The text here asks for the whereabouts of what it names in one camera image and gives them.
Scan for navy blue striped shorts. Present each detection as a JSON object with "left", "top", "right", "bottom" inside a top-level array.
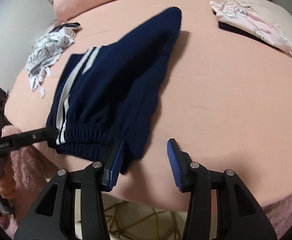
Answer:
[{"left": 46, "top": 7, "right": 182, "bottom": 173}]

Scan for person left hand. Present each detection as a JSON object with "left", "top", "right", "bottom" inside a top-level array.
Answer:
[{"left": 0, "top": 157, "right": 16, "bottom": 200}]

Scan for white grey patterned garment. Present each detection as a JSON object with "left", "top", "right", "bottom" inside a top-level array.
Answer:
[{"left": 25, "top": 26, "right": 77, "bottom": 98}]

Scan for pink bed sheet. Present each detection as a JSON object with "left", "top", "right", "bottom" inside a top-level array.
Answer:
[{"left": 5, "top": 0, "right": 292, "bottom": 211}]

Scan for pink folded printed garment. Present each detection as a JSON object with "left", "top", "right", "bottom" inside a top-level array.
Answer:
[{"left": 209, "top": 1, "right": 292, "bottom": 53}]

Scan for gold wire basket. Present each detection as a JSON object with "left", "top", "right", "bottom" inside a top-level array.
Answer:
[{"left": 105, "top": 202, "right": 183, "bottom": 239}]

